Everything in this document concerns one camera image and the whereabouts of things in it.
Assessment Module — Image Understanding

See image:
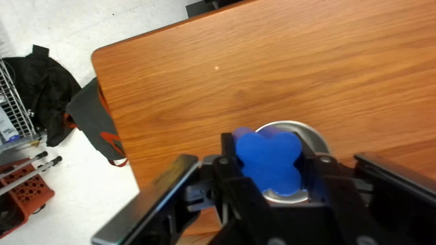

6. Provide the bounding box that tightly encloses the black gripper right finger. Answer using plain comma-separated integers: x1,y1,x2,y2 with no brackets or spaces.
298,152,372,245

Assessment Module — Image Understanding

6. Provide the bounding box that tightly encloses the blue cube block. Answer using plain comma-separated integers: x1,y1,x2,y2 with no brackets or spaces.
233,126,306,197

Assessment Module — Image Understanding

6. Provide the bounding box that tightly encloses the dark bag with orange straps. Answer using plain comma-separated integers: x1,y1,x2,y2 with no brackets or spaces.
65,76,131,168

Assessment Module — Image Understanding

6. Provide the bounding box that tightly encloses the black jacket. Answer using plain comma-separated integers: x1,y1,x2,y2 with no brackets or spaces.
2,43,85,148

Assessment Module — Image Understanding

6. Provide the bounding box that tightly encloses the metal bowl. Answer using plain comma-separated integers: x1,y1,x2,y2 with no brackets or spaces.
254,119,333,205

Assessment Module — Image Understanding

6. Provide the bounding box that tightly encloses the metal wire shelf rack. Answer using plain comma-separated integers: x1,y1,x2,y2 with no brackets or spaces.
0,58,41,153

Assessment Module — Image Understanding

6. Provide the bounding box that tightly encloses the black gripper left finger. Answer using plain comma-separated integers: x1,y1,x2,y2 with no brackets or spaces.
220,130,274,245

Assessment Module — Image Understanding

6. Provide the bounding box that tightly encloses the red perforated crate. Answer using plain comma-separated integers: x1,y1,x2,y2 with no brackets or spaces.
0,157,56,239

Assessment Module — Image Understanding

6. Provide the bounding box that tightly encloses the metal rod with black grip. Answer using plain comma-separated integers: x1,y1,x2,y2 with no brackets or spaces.
0,155,65,197
0,149,50,174

